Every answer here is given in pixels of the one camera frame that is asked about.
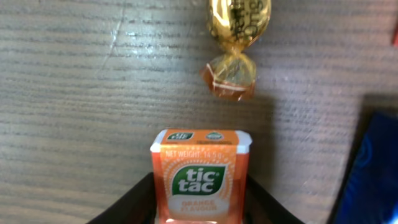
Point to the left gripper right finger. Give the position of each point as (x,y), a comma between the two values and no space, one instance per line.
(264,208)

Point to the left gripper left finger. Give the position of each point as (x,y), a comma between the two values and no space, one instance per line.
(136,205)

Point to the orange candy box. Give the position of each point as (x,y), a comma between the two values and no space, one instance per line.
(199,183)

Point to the blue candy pack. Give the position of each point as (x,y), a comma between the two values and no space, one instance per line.
(373,174)

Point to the gold wrapped candy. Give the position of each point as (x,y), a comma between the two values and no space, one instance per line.
(236,25)

